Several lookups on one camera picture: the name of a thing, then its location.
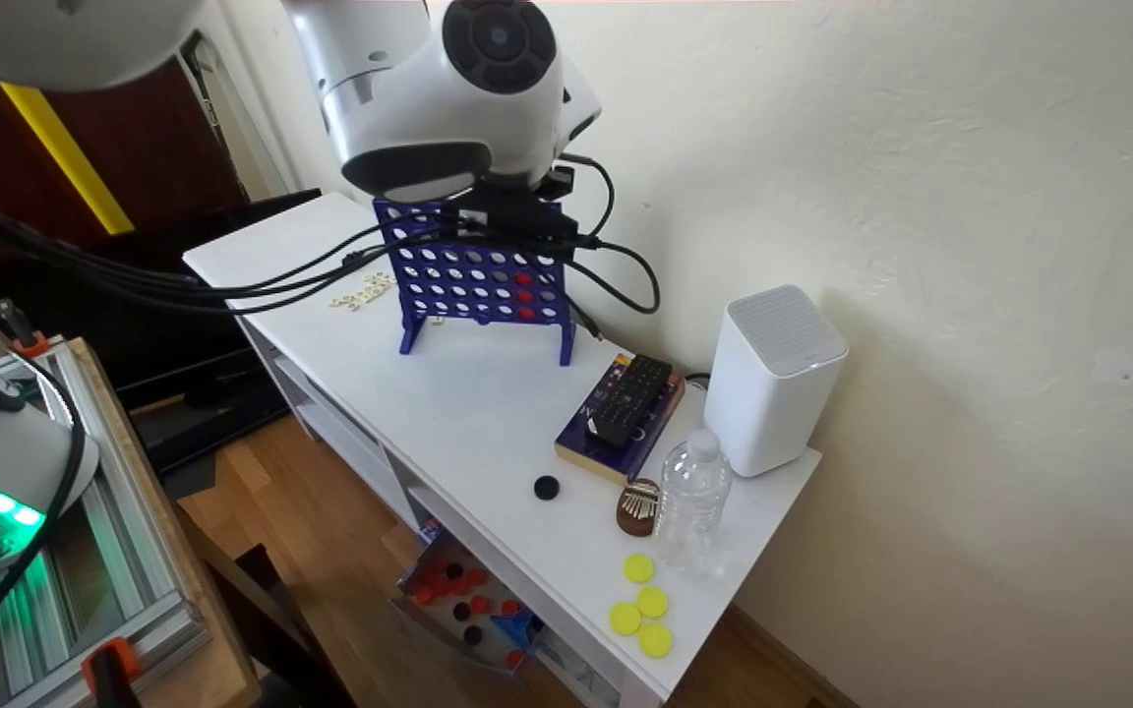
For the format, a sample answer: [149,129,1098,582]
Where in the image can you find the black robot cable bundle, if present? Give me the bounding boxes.
[0,150,663,320]

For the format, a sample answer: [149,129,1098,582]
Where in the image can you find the white letter tiles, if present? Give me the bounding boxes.
[329,278,392,315]

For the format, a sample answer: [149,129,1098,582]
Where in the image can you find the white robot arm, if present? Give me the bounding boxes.
[0,0,601,249]

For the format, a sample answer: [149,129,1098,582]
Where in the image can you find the red game box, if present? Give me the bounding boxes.
[397,533,542,677]

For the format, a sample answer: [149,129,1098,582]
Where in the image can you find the small brown wooden object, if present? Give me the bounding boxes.
[616,481,661,539]

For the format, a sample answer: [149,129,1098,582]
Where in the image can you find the blue connect four grid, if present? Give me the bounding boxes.
[375,202,574,361]

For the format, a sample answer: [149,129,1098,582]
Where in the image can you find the yellow game token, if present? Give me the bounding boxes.
[637,586,667,618]
[620,555,657,586]
[637,627,673,662]
[611,601,640,637]

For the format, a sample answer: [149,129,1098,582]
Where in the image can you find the white speaker box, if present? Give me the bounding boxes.
[703,287,850,475]

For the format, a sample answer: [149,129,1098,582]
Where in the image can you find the black remote control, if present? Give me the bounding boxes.
[586,360,667,450]

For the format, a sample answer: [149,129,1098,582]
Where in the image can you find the black game token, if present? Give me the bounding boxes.
[531,475,564,500]

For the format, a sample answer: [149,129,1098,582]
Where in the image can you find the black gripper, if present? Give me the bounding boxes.
[441,180,580,257]

